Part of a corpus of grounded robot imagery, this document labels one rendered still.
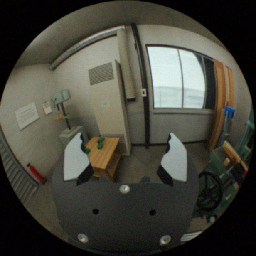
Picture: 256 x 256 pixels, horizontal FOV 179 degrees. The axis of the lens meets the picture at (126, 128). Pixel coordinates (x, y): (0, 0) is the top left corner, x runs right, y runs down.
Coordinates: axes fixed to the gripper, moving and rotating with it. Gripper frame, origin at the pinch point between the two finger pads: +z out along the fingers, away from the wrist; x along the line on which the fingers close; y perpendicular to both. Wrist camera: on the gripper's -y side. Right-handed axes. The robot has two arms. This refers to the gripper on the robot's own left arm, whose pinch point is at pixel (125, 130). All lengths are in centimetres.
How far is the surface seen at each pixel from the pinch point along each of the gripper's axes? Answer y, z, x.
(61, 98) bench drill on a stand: -3, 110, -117
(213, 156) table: 28, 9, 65
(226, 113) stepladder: -3, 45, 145
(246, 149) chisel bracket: 7, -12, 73
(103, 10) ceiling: -143, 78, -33
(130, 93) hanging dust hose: 1, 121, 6
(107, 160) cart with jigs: 75, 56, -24
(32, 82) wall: -66, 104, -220
